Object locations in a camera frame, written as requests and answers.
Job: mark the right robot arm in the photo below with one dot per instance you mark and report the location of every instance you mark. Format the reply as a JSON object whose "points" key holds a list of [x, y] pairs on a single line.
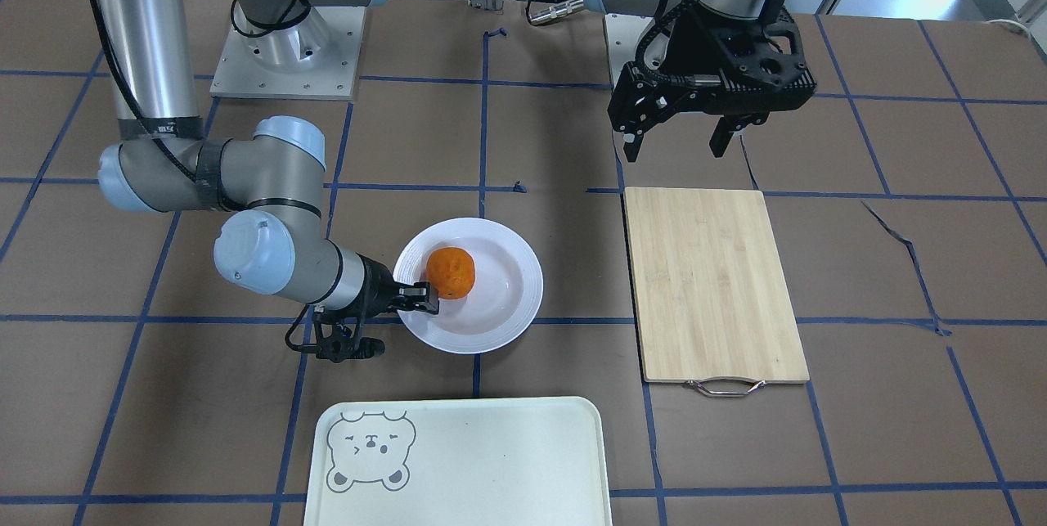
{"points": [[271, 183]]}

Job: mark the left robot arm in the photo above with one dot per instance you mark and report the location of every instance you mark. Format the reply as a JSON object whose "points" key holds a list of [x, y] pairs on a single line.
{"points": [[651, 47]]}

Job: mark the bamboo cutting board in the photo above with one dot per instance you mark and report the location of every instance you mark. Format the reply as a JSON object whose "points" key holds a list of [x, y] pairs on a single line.
{"points": [[711, 300]]}

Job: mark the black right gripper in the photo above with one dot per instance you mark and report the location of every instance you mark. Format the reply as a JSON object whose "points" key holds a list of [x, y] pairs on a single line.
{"points": [[375, 285]]}

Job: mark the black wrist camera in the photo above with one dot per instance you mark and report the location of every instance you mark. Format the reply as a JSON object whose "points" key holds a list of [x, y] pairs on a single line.
{"points": [[335, 341]]}

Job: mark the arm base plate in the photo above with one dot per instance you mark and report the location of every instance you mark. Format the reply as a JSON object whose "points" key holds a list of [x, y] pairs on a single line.
{"points": [[314, 60], [622, 34]]}

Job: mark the orange fruit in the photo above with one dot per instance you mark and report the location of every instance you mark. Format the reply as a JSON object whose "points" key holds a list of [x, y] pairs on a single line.
{"points": [[451, 272]]}

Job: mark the white round plate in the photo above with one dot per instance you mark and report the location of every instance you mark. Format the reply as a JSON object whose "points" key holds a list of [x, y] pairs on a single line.
{"points": [[507, 291]]}

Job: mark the cream bear tray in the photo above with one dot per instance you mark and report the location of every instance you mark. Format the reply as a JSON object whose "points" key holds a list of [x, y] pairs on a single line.
{"points": [[488, 461]]}

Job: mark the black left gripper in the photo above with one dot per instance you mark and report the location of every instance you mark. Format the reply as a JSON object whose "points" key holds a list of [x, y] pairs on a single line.
{"points": [[708, 50]]}

